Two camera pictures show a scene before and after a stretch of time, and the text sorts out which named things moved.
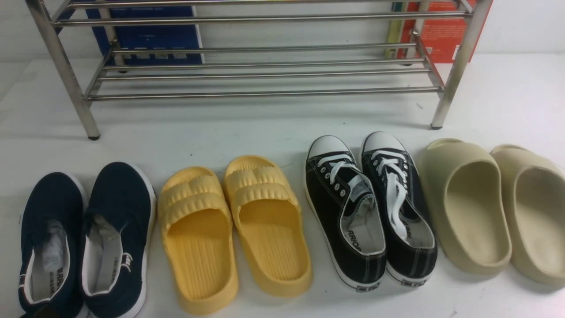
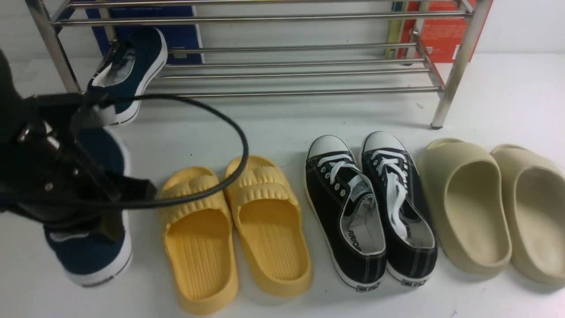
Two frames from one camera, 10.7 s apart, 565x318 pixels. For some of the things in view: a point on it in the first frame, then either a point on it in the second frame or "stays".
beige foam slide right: [534, 191] stays
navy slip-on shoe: [54, 217] to [135, 61]
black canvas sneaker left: [346, 203] stays
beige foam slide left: [462, 184] stays
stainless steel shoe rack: [148, 50] stays
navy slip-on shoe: [119, 223] to [97, 251]
